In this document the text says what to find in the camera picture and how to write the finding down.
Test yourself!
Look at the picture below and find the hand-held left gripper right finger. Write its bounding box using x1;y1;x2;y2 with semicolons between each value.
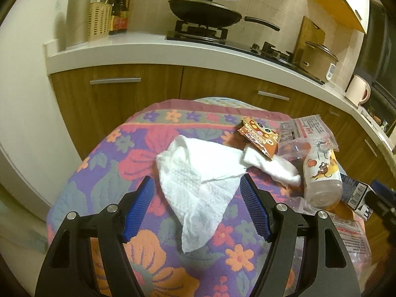
240;175;361;297

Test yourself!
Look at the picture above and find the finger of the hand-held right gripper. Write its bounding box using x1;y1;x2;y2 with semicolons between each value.
371;179;396;196
368;192;396;222

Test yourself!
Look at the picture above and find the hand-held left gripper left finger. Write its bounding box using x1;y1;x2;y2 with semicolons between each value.
35;176;155;297

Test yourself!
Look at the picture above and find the dark blue milk carton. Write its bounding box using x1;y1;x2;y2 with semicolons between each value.
340;175;376;221

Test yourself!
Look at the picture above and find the white printed plastic bottle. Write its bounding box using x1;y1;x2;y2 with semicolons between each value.
301;148;344;208

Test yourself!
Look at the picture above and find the large white paper tissue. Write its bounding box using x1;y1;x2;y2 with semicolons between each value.
156;135;248;253

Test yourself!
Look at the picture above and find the clear printed plastic bag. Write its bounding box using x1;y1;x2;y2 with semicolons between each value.
329;215;372;273
278;114;339;164

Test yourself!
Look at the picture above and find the floral tablecloth table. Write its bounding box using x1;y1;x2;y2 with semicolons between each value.
46;97;372;297

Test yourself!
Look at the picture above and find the crumpled white paper tissue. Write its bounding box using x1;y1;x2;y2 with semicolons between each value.
243;147;302;188

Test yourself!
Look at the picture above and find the orange snack packet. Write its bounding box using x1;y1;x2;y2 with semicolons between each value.
237;116;279;161

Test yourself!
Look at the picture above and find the white electric kettle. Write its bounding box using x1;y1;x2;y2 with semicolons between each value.
345;75;371;106

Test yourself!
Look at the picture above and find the wooden kitchen cabinet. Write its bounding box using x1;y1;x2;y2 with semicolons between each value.
49;65;387;192

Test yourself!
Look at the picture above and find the beige rice cooker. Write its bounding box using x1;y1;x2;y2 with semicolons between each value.
301;40;339;81

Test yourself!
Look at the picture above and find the white refrigerator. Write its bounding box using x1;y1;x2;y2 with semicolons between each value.
0;0;109;223

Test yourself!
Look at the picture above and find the black gas stove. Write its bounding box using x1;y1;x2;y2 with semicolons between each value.
165;20;325;85

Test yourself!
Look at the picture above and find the wooden cutting board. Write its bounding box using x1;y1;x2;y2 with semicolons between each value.
292;16;326;64

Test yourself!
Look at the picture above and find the beige utensil basket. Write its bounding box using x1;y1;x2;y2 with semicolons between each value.
87;1;113;41

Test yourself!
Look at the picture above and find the dark sauce bottle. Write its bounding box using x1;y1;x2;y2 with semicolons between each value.
117;0;130;34
109;0;121;35

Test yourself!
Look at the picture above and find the silver thermos canister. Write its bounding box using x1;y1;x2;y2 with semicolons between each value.
66;0;93;48

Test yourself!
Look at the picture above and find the black wok with lid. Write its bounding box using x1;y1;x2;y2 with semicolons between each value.
168;0;280;32

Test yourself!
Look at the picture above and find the yellow wall cabinet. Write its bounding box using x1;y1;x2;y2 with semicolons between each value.
306;0;370;34

